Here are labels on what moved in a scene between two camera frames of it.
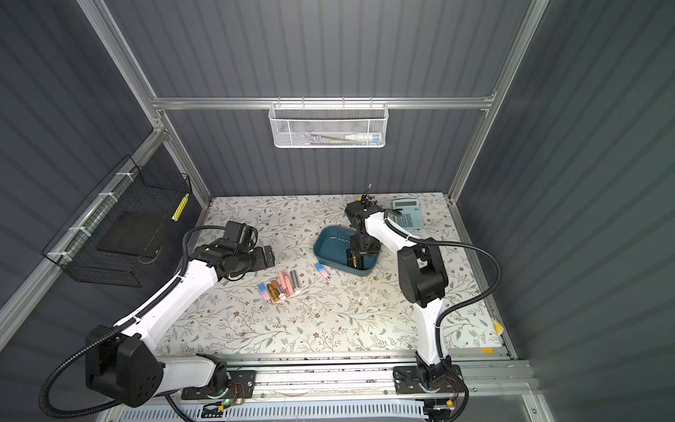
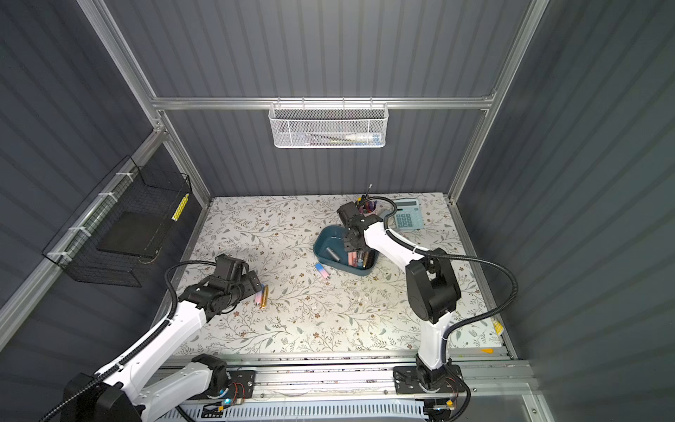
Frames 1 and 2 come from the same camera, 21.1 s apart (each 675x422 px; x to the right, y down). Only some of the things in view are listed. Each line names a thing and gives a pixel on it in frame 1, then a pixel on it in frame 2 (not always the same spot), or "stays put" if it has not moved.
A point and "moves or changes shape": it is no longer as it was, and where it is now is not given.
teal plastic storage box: (330, 245) stays put
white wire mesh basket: (329, 123) stays put
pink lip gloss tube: (282, 280) moves or changes shape
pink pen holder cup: (367, 200) stays put
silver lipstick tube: (294, 279) -> (330, 251)
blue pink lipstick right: (322, 271) stays put
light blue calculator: (410, 215) stays put
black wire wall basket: (118, 235) stays put
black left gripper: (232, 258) -> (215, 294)
